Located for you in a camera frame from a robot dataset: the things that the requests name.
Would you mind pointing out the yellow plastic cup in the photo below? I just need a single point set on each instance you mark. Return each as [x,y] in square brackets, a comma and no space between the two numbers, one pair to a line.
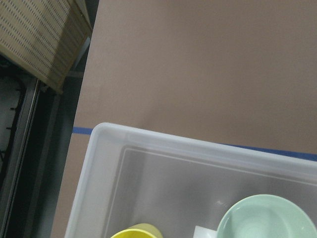
[142,230]

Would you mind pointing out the mint green bowl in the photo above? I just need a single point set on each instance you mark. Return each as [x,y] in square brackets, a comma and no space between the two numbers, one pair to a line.
[265,216]

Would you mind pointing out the clear plastic storage box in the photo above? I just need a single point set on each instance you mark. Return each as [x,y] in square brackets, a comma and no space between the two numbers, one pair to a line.
[131,176]

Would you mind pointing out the white label sticker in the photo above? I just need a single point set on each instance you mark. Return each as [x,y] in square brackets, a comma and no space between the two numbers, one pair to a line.
[201,232]

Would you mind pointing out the perforated beige panel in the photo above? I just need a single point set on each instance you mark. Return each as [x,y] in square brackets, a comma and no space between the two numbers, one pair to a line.
[44,37]

